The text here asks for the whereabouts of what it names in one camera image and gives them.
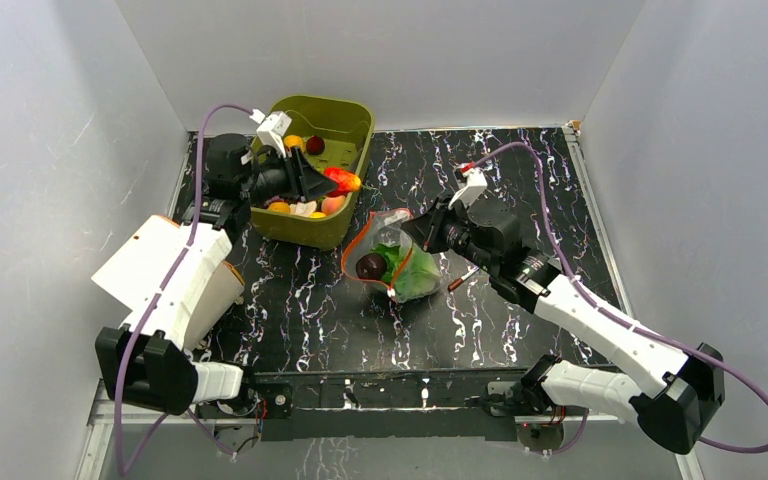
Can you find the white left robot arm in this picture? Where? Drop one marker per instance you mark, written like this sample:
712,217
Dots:
149,371

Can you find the dark red cherry toy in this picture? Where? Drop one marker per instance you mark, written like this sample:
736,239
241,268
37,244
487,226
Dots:
315,145

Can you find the red cap marker pen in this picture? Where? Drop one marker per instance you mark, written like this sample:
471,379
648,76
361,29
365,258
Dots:
459,281

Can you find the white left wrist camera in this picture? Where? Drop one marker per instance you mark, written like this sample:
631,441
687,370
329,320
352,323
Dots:
271,129

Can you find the olive green plastic basket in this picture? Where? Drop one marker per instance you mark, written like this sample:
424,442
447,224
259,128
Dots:
335,135

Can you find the clear zip bag orange zipper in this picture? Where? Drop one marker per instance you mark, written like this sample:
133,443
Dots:
382,227

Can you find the purple sweet potato toy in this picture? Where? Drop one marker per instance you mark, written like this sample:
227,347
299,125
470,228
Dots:
275,199

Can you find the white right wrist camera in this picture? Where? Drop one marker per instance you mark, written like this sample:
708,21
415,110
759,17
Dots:
472,184

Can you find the orange toy fruit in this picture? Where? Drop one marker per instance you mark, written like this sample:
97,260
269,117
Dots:
280,207

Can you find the white round slice toy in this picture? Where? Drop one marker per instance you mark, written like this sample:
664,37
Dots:
304,209

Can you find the dark brown plum toy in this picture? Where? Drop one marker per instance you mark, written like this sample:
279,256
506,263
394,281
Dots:
371,266

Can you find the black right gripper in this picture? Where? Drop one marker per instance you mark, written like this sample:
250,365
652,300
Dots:
437,228

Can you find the red strawberry toy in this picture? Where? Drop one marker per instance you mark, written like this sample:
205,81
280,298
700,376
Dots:
346,181

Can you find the peach toy fruit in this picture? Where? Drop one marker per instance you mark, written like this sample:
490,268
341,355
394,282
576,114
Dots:
331,205

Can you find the green lettuce toy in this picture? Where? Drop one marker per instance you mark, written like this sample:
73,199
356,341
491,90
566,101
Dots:
412,273

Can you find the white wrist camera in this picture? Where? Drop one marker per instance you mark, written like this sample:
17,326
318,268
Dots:
472,184
271,129

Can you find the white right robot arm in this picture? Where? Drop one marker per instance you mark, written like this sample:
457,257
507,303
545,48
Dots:
670,395

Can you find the yellow-orange tangerine toy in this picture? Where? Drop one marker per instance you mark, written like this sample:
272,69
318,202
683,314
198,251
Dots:
294,142

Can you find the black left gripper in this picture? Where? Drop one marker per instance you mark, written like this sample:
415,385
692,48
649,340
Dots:
303,181

